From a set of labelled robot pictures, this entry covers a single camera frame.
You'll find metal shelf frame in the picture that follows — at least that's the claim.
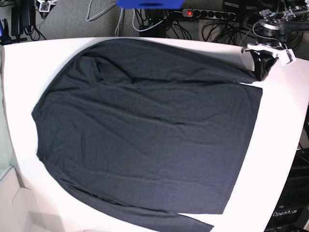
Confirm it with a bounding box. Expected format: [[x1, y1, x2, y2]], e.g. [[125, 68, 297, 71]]
[[277, 0, 309, 53]]

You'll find white cable on floor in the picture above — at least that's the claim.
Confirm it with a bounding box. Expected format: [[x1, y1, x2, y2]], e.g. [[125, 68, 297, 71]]
[[114, 9, 167, 37]]

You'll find black power strip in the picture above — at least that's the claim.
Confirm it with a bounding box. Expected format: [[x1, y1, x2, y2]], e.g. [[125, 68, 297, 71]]
[[180, 8, 237, 22]]

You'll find black device on stand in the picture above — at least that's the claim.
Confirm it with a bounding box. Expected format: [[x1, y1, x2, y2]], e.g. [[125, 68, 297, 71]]
[[0, 0, 35, 45]]

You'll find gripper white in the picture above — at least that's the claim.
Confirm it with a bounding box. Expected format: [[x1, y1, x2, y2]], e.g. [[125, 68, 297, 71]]
[[241, 43, 296, 81], [36, 0, 57, 12]]

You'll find dark navy long-sleeve T-shirt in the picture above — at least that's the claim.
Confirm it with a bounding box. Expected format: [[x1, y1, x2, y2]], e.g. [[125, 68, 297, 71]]
[[32, 39, 263, 232]]

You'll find black OpenArm control box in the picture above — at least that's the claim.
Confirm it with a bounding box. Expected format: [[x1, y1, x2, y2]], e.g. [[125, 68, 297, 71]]
[[265, 148, 309, 232]]

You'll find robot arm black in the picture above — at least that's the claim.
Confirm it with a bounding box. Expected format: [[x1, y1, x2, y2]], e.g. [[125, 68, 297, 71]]
[[241, 0, 309, 81]]

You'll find blue plastic box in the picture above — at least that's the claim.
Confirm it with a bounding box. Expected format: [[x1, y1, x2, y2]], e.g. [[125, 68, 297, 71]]
[[116, 0, 184, 9]]

